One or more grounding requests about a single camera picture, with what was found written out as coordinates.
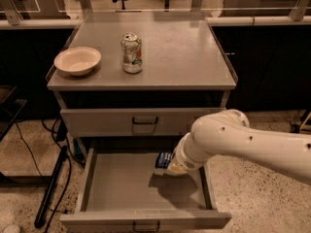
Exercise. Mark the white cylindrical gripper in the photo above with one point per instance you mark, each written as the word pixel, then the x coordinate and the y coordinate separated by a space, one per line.
pixel 184 159

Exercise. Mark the dark blue rxbar wrapper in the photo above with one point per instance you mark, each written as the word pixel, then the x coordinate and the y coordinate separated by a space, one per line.
pixel 163 160

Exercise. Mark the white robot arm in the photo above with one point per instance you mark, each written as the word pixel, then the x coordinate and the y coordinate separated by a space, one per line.
pixel 229 133

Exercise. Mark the open middle drawer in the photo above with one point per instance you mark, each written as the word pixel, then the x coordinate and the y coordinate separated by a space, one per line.
pixel 124 191

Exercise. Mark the grey metal drawer cabinet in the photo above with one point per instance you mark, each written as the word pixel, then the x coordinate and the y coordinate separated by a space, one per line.
pixel 182 67

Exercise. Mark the closed top drawer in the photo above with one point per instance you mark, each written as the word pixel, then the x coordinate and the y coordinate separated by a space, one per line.
pixel 132 122

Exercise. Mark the black caster wheel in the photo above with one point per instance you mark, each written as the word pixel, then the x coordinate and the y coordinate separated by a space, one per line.
pixel 295 128

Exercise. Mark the crushed soda can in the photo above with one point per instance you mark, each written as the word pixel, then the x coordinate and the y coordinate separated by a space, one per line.
pixel 131 46

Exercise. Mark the white ceramic bowl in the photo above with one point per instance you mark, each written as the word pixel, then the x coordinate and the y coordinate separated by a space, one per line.
pixel 77 61

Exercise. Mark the black table leg frame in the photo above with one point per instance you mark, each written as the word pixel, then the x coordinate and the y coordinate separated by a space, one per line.
pixel 41 215

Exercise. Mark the white rail ledge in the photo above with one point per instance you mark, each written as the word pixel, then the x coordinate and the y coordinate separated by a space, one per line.
pixel 212 21

